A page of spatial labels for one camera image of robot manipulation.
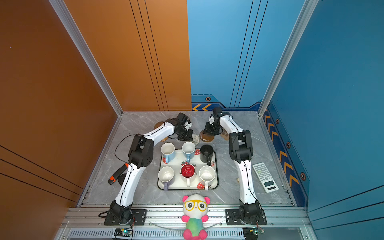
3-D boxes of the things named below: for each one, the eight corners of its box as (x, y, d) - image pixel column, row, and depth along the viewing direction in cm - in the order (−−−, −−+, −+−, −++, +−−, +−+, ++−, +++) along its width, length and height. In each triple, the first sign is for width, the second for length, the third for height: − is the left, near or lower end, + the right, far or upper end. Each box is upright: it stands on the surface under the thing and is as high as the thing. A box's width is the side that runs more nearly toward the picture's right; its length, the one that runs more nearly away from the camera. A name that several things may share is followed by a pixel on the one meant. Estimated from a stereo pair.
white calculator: (266, 193, 83) (268, 192, 81) (252, 165, 93) (253, 164, 92) (278, 189, 84) (279, 188, 83) (262, 162, 95) (263, 161, 93)
